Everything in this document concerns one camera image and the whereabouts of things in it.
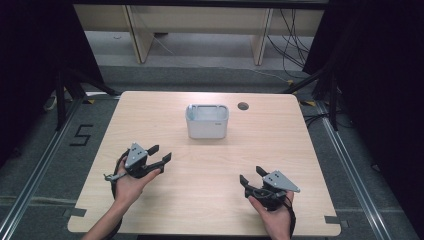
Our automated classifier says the black curtain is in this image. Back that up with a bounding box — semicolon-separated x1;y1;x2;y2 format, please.
302;0;424;234
0;0;105;168

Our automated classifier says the bundle of black cables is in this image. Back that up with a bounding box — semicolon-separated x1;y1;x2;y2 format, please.
266;9;315;80

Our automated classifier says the person's left hand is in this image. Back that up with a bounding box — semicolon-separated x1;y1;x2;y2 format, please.
114;156;162;209

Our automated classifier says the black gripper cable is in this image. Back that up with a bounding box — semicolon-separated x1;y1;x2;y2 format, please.
110;149;130;201
287;201;297;240

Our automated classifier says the aluminium floor rail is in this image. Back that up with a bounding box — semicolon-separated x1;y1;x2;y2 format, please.
315;99;395;240
0;96;85;240

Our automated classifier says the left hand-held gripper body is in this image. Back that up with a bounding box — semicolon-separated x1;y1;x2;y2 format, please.
124;142;165;179

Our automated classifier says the black metal stand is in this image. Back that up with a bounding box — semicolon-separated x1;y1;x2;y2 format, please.
282;66;340;132
54;66;122;132

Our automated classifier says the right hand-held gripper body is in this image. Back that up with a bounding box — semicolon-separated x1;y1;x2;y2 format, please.
244;170;301;212

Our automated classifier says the white plastic container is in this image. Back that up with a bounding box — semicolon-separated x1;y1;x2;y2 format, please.
185;103;230;140

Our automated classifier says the coiled white cable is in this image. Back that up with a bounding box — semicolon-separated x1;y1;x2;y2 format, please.
42;94;60;113

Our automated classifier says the person's right hand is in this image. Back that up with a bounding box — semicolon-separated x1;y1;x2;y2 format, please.
248;191;295;240

